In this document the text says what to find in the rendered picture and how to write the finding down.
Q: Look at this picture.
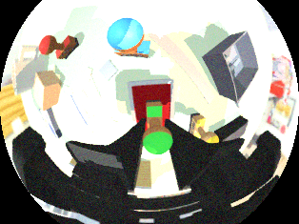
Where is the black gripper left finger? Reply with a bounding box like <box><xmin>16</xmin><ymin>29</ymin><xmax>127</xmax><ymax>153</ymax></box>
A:
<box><xmin>66</xmin><ymin>118</ymin><xmax>146</xmax><ymax>194</ymax></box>

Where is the yellow hold stamp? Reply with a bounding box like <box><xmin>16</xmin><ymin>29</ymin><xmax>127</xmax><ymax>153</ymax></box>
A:
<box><xmin>189</xmin><ymin>113</ymin><xmax>220</xmax><ymax>143</ymax></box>

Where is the red rubber stamp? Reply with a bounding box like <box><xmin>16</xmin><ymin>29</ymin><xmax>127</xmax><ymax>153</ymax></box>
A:
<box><xmin>38</xmin><ymin>35</ymin><xmax>79</xmax><ymax>60</ymax></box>

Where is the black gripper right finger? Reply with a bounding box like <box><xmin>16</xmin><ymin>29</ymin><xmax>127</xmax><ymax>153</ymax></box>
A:
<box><xmin>164</xmin><ymin>119</ymin><xmax>245</xmax><ymax>191</ymax></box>

